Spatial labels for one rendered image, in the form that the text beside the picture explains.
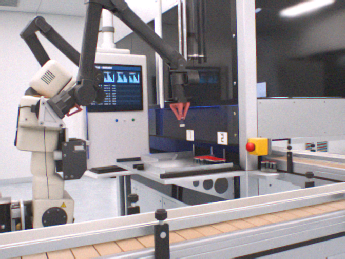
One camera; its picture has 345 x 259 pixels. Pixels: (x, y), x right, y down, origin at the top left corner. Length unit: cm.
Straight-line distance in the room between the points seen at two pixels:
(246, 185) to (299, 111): 46
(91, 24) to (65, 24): 571
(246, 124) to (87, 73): 73
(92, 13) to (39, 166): 66
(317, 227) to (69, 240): 49
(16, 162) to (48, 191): 535
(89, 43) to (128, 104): 108
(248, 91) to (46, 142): 90
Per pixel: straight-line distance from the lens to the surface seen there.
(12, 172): 700
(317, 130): 200
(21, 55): 703
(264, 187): 180
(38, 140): 164
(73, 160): 161
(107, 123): 247
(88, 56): 150
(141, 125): 257
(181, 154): 229
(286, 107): 185
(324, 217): 84
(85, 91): 148
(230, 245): 70
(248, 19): 176
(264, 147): 165
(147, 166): 178
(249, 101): 172
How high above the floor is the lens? 115
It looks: 3 degrees down
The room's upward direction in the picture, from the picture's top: 2 degrees counter-clockwise
